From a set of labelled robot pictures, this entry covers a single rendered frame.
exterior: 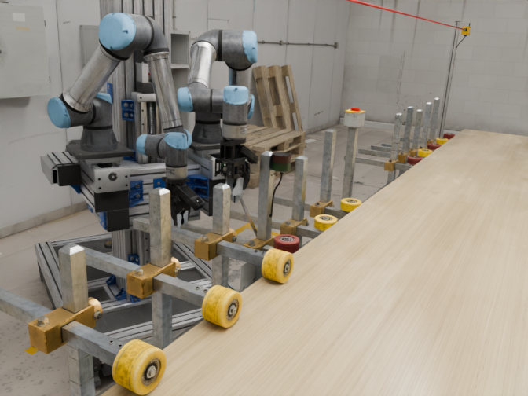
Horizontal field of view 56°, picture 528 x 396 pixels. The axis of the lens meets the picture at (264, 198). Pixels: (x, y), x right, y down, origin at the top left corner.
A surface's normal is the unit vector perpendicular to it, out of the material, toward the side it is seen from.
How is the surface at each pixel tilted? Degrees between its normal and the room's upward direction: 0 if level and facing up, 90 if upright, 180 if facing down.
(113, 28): 85
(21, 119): 90
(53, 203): 90
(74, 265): 90
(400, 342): 0
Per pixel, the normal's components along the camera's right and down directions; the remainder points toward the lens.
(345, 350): 0.04, -0.95
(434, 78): -0.48, 0.25
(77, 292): 0.86, 0.19
